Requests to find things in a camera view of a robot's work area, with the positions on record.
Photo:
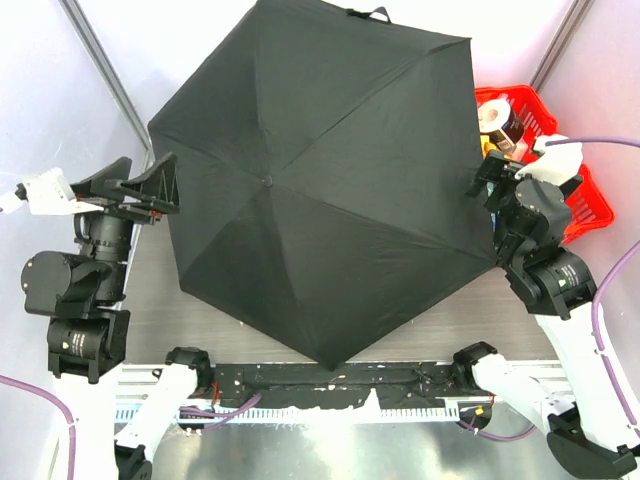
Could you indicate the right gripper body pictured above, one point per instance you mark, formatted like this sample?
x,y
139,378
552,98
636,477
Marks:
x,y
498,170

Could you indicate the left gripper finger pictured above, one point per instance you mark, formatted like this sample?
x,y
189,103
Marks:
x,y
96,185
156,189

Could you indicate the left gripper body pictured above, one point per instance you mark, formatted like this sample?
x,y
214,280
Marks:
x,y
120,209

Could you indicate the black folding umbrella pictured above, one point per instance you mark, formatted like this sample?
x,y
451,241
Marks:
x,y
323,163

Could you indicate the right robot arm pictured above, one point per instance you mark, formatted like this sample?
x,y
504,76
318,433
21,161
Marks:
x,y
594,433

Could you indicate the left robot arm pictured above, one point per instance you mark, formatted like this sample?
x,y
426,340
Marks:
x,y
81,294

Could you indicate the red plastic basket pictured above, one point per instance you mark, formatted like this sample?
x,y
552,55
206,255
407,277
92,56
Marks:
x,y
590,210

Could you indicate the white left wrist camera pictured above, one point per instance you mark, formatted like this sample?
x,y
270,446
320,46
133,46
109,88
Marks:
x,y
48,194

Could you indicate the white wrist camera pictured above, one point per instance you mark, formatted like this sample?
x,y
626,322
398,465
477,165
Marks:
x,y
559,160
48,194

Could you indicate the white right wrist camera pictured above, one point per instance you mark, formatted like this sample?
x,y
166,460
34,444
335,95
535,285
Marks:
x,y
559,160

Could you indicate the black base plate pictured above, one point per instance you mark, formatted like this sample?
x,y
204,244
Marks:
x,y
307,385

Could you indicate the white slotted cable duct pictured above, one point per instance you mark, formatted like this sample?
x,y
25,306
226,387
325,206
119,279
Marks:
x,y
363,415

